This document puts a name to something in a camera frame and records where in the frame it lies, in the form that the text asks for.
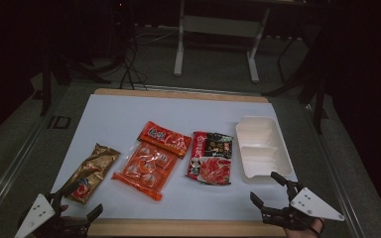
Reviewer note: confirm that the white metal desk frame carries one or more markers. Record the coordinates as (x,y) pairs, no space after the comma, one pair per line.
(218,26)

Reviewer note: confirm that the gold snack packet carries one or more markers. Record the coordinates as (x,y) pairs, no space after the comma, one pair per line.
(91,172)

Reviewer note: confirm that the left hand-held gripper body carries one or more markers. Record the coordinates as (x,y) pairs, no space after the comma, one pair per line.
(36,211)

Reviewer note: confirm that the metal floor rail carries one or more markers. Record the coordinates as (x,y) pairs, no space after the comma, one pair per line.
(10,172)
(337,178)

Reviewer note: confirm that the orange snack packet clear window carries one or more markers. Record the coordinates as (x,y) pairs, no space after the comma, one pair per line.
(152,162)

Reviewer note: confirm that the white compartment tray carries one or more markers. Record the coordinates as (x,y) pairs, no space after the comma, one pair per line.
(261,148)

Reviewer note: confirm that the black metal stand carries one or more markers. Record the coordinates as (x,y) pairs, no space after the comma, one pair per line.
(311,79)
(51,72)

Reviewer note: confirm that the person's left hand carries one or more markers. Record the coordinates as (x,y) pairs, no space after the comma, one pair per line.
(66,214)

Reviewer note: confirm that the person's right hand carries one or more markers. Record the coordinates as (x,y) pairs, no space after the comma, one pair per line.
(306,231)

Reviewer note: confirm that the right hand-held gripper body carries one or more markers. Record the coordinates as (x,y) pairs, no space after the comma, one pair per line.
(311,206)

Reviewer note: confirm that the black floor socket plate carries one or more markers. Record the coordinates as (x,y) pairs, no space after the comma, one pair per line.
(59,122)

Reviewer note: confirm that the red and black soup packet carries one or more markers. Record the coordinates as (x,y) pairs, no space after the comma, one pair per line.
(211,158)

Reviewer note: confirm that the white table mat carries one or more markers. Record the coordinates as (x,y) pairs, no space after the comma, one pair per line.
(139,112)

